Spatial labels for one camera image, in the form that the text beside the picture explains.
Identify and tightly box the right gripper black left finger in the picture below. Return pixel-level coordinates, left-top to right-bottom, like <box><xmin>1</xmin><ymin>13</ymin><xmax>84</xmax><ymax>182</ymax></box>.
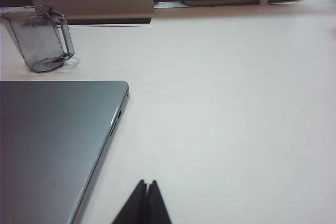
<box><xmin>111</xmin><ymin>179</ymin><xmax>149</xmax><ymax>224</ymax></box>

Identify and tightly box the silver closed laptop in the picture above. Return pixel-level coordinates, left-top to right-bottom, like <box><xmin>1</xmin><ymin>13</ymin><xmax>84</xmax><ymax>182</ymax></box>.
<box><xmin>0</xmin><ymin>81</ymin><xmax>131</xmax><ymax>224</ymax></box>

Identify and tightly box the clear smoky glass mug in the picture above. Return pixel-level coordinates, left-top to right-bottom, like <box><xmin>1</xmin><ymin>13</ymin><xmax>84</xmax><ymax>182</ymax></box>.
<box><xmin>0</xmin><ymin>4</ymin><xmax>76</xmax><ymax>74</ymax></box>

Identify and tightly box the beige cable tray flap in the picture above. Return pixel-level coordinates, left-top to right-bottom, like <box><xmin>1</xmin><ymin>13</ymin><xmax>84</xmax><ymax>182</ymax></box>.
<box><xmin>31</xmin><ymin>0</ymin><xmax>155</xmax><ymax>26</ymax></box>

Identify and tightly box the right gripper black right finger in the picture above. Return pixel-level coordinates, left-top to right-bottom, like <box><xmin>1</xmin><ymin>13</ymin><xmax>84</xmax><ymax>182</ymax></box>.
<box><xmin>148</xmin><ymin>179</ymin><xmax>173</xmax><ymax>224</ymax></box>

